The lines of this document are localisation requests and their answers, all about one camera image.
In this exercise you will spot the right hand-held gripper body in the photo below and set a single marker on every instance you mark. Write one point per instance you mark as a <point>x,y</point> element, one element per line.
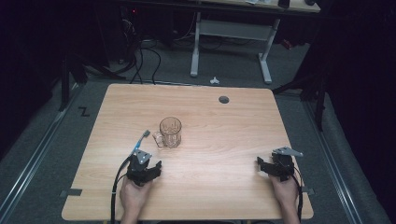
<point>283,166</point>

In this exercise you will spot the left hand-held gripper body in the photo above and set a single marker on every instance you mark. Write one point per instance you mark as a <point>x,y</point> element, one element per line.
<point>138,169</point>

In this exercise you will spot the blue toothbrush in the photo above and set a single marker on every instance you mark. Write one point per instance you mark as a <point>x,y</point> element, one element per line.
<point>140,143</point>

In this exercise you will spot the clear glass mug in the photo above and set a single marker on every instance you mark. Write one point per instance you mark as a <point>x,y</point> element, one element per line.
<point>170,133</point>

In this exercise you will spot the person's right hand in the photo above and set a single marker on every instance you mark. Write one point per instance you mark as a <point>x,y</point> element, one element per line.
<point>285,193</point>

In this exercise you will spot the person's left hand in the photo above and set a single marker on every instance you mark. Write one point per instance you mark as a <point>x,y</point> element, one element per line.
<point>134,197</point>

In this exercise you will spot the grey tape strip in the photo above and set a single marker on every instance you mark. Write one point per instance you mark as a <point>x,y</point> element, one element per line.
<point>71,192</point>
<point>308,190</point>

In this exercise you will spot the grey round table grommet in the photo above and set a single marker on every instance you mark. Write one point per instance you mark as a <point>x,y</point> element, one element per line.
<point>223,100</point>

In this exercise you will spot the black metal stand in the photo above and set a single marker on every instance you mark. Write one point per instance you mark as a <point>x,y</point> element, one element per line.
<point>65,84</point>
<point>314,87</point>

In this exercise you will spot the small white plastic piece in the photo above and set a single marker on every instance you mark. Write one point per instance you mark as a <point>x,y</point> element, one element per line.
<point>214,81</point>

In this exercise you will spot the dark computer tower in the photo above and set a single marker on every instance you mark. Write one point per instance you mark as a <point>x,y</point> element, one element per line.
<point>132,31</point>

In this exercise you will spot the metal floor rail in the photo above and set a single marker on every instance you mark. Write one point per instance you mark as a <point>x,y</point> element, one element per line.
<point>29,168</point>
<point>331,161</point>

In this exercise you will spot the white metal frame desk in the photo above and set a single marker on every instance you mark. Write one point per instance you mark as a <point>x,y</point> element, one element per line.
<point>232,29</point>

